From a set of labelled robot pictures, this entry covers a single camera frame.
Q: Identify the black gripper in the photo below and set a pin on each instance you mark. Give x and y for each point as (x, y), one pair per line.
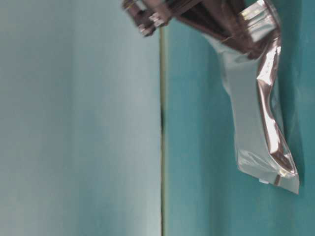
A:
(155, 15)

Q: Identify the silver zip bag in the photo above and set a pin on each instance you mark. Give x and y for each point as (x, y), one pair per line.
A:
(247, 40)

